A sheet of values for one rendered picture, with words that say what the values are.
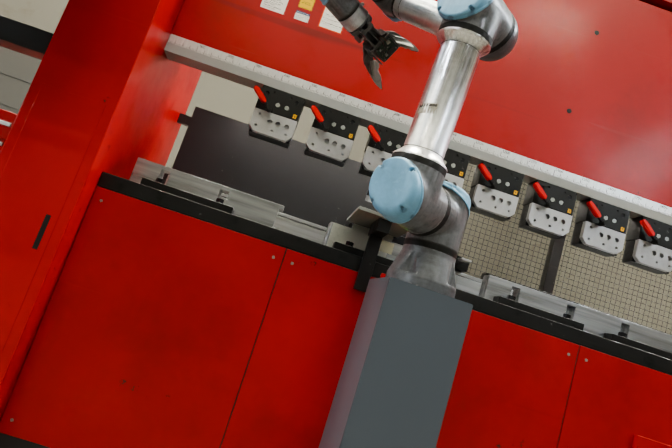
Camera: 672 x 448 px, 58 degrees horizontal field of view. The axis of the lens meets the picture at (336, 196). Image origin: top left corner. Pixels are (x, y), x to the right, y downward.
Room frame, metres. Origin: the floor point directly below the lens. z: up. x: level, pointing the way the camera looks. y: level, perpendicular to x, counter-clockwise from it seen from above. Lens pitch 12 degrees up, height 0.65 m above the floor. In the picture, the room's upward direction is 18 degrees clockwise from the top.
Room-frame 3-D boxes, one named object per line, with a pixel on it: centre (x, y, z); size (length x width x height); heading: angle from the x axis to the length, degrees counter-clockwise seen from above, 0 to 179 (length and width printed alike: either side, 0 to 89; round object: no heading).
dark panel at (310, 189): (2.50, 0.12, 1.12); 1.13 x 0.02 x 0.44; 93
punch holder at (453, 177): (2.01, -0.32, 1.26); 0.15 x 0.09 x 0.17; 93
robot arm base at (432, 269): (1.28, -0.23, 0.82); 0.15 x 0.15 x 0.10
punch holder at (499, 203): (2.02, -0.52, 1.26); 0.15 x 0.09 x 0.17; 93
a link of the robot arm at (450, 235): (1.27, -0.22, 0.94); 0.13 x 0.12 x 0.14; 138
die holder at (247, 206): (1.97, 0.40, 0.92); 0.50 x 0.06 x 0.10; 93
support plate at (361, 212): (1.86, -0.16, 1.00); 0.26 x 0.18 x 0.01; 3
